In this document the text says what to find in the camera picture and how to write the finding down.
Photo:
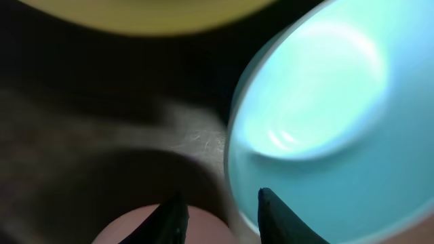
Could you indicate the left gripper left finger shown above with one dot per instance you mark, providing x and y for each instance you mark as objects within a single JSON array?
[{"x": 167, "y": 224}]

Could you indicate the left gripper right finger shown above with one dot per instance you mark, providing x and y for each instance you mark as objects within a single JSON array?
[{"x": 278, "y": 224}]

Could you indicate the pink bowl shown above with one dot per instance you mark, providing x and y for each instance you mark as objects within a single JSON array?
[{"x": 203, "y": 227}]

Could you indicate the light blue bowl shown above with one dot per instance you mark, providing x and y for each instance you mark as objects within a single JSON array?
[{"x": 335, "y": 115}]

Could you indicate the yellow plate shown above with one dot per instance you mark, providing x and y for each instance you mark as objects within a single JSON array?
[{"x": 150, "y": 17}]

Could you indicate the dark brown serving tray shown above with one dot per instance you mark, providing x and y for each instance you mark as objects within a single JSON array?
[{"x": 94, "y": 125}]

